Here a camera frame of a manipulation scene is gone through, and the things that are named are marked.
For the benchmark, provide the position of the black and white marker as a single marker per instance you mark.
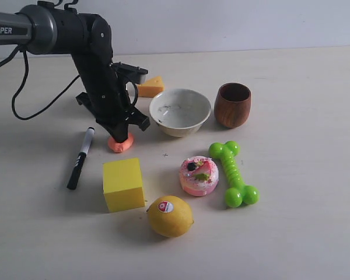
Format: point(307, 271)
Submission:
point(76, 171)

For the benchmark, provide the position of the yellow cheese wedge toy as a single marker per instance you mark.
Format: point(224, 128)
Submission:
point(151, 87)

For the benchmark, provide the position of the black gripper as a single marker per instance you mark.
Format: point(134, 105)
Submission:
point(114, 115)

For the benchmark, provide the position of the white ceramic bowl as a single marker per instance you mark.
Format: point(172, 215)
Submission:
point(180, 112)

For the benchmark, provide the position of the yellow foam cube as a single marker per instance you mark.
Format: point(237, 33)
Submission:
point(122, 185)

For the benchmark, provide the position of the yellow lemon with sticker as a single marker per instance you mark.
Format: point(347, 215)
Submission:
point(170, 216)

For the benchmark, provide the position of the brown wooden cup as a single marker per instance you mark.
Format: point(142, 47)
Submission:
point(232, 105)

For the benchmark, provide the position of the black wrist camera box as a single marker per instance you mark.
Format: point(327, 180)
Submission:
point(130, 73)

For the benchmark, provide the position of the orange clay lump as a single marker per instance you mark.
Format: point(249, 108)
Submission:
point(120, 147)

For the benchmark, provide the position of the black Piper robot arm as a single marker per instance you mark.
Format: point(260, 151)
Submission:
point(44, 29)

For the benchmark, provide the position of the green bone dog toy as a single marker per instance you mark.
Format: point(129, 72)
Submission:
point(238, 192)

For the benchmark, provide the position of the pink toy cake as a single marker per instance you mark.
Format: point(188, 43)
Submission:
point(198, 175)

